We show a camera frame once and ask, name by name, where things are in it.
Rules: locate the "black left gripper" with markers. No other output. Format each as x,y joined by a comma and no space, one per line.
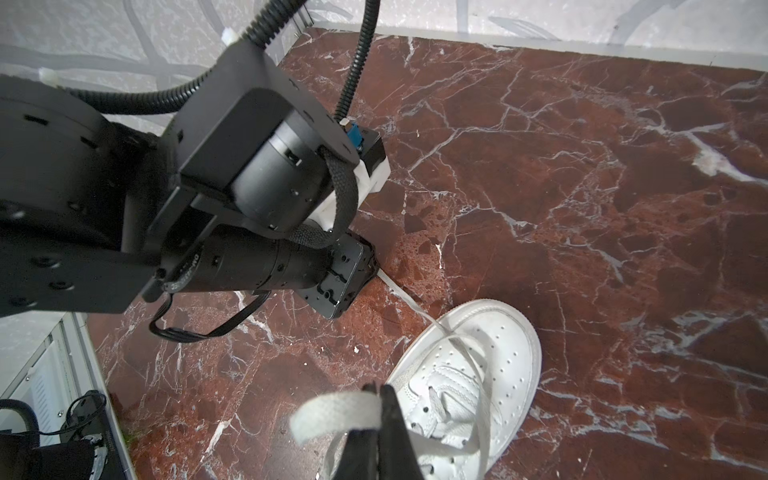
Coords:
249,158

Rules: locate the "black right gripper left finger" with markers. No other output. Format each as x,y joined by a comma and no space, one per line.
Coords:
359,458

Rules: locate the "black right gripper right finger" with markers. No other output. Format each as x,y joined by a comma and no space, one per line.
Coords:
396,457

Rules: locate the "white shoelace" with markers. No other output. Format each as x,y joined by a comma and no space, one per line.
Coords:
430,420

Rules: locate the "white sneaker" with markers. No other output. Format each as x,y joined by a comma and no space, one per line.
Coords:
513,365

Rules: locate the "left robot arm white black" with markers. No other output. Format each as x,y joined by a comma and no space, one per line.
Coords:
78,194

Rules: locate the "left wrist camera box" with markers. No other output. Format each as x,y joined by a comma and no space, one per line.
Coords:
371,173

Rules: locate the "aluminium frame rail base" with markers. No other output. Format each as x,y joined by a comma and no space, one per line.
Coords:
47,361

